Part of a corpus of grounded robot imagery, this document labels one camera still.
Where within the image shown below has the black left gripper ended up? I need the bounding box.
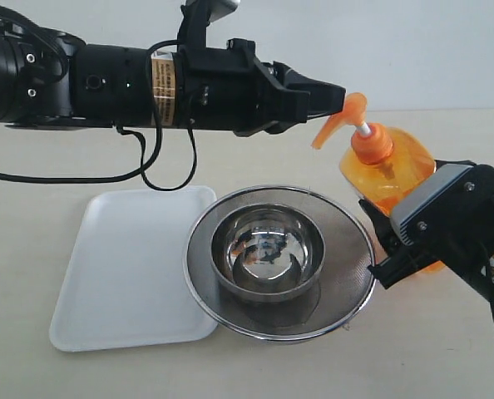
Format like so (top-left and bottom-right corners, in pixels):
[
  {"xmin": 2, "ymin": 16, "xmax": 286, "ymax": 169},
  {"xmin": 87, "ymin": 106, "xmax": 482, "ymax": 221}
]
[{"xmin": 175, "ymin": 38, "xmax": 346, "ymax": 137}]

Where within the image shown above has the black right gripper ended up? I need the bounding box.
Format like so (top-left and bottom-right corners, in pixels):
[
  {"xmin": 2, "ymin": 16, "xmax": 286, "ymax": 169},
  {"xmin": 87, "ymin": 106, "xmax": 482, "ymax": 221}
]
[{"xmin": 358, "ymin": 159, "xmax": 494, "ymax": 289}]

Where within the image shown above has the orange dish soap pump bottle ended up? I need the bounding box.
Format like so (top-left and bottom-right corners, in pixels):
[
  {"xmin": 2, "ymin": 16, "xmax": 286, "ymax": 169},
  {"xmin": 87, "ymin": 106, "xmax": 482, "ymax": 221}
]
[{"xmin": 311, "ymin": 92, "xmax": 450, "ymax": 276}]

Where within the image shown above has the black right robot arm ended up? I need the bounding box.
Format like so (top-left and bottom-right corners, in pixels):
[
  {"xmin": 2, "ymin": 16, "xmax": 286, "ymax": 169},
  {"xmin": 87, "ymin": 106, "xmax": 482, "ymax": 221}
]
[{"xmin": 358, "ymin": 160, "xmax": 494, "ymax": 304}]

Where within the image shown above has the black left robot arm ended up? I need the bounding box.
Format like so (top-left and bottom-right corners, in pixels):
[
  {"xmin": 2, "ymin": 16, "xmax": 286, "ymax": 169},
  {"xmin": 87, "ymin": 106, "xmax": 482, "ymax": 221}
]
[{"xmin": 0, "ymin": 1, "xmax": 346, "ymax": 137}]

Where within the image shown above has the small stainless steel bowl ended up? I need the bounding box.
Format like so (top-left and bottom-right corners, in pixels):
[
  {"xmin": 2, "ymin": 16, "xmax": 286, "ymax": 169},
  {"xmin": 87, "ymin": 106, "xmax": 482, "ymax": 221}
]
[{"xmin": 210, "ymin": 203, "xmax": 326, "ymax": 303}]

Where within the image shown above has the steel mesh strainer basin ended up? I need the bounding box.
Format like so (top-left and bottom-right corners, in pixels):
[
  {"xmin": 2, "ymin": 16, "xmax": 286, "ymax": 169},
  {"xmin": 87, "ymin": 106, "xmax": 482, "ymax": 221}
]
[{"xmin": 183, "ymin": 185, "xmax": 375, "ymax": 342}]

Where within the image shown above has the white rectangular foam tray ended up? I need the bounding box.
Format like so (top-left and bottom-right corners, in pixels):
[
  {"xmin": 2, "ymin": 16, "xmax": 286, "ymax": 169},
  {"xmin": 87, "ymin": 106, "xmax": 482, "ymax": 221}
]
[{"xmin": 49, "ymin": 185, "xmax": 217, "ymax": 352}]

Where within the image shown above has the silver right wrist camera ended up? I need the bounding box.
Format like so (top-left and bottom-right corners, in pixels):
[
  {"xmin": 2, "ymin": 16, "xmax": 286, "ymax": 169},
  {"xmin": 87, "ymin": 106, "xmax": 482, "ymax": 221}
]
[{"xmin": 390, "ymin": 164, "xmax": 494, "ymax": 246}]

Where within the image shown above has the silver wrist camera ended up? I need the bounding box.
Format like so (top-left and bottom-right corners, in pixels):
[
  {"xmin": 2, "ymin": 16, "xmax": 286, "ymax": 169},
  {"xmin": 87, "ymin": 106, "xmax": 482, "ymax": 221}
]
[
  {"xmin": 184, "ymin": 0, "xmax": 240, "ymax": 23},
  {"xmin": 390, "ymin": 164, "xmax": 494, "ymax": 246}
]

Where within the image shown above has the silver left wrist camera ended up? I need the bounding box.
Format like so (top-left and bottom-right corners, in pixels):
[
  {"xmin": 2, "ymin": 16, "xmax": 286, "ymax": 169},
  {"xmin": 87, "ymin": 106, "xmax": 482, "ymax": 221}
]
[{"xmin": 184, "ymin": 0, "xmax": 240, "ymax": 23}]

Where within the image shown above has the black left camera cable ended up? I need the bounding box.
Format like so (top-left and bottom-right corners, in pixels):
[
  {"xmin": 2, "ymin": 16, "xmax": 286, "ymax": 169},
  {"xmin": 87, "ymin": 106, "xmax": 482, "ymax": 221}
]
[{"xmin": 0, "ymin": 39, "xmax": 198, "ymax": 192}]

